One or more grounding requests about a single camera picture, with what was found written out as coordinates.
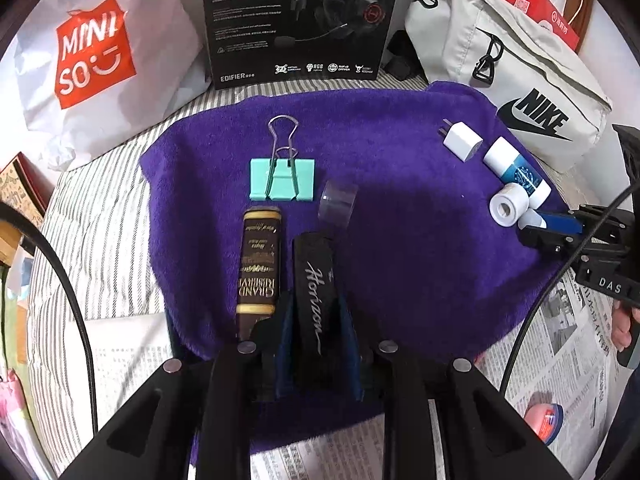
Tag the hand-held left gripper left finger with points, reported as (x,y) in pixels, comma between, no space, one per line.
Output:
(285,350)

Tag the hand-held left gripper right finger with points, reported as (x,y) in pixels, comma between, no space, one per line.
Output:
(350,350)

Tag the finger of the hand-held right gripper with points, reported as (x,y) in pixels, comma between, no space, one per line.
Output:
(545,242)
(562,222)

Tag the blue white tube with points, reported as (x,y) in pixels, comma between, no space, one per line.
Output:
(531,220)

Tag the black tube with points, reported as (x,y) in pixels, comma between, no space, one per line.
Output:
(315,285)

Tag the dark Grand Reserve bar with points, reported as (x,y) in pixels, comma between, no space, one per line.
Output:
(260,270)

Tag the person's right forearm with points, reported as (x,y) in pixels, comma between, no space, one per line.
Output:
(620,435)

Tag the person's right hand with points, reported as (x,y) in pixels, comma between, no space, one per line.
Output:
(622,330)

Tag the white tape roll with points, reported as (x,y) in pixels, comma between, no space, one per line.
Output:
(515,195)

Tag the blue white bottle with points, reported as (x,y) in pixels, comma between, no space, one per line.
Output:
(520,175)

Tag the newspaper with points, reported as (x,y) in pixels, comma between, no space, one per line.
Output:
(565,360)

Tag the purple towel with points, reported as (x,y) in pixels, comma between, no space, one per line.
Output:
(400,240)

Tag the white charger plug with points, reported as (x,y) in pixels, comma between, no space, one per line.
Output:
(462,142)

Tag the clear plastic cap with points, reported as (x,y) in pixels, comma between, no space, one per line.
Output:
(337,207)

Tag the pink blue lip balm tin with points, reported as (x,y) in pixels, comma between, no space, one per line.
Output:
(542,417)

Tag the green binder clip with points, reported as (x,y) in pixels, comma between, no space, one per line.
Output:
(260,180)

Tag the grey sling bag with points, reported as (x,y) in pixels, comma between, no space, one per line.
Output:
(450,50)

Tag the black fabric item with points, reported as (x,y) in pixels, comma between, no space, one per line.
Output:
(400,65)

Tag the pink floral cloth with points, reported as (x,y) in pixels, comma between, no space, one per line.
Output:
(12,400)

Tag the wooden plaque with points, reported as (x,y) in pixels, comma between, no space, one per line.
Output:
(20,185)

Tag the white paper bag red logo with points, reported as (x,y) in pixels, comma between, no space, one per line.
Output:
(165,60)

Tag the black headset box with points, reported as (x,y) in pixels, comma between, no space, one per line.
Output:
(250,25)

